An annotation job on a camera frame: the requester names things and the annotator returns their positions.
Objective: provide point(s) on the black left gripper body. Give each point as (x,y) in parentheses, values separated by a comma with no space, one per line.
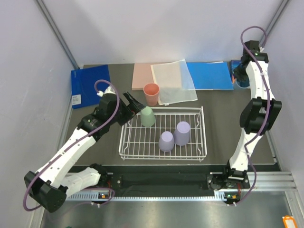
(124,113)

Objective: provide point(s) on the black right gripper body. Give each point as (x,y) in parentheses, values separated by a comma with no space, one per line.
(240,71)

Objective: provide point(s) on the pink cup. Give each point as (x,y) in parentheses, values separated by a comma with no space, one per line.
(151,92)

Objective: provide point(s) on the blue cup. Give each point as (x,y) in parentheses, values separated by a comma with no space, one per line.
(242,84)

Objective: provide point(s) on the large purple cup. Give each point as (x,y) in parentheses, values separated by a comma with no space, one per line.
(182,133)

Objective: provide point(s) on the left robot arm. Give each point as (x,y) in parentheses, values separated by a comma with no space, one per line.
(50,186)

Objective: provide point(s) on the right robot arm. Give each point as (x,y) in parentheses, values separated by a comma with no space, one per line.
(260,113)

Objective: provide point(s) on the green cup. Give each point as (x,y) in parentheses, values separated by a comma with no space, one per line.
(147,117)

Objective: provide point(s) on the Jane Eyre paperback book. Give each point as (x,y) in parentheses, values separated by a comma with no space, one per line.
(236,73)

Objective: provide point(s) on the pink board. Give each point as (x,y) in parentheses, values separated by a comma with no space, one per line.
(142,75)

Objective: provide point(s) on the white mesh bag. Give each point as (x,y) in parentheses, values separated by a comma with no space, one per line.
(175,83)

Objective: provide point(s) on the light blue folder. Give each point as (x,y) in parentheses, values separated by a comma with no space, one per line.
(210,75)

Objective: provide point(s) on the dark blue folder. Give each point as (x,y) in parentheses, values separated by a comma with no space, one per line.
(83,85)

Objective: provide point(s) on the small purple cup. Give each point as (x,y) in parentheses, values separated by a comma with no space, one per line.
(166,141)

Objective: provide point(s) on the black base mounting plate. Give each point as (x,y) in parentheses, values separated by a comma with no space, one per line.
(164,180)

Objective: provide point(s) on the orange key tag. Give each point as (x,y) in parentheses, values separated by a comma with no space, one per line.
(289,222)

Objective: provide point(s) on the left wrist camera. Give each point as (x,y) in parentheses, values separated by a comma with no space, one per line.
(108,90)

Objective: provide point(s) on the white wire dish rack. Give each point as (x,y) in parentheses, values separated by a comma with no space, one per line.
(139,142)

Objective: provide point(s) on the white slotted cable duct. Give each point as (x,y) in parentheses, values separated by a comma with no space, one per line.
(101,196)

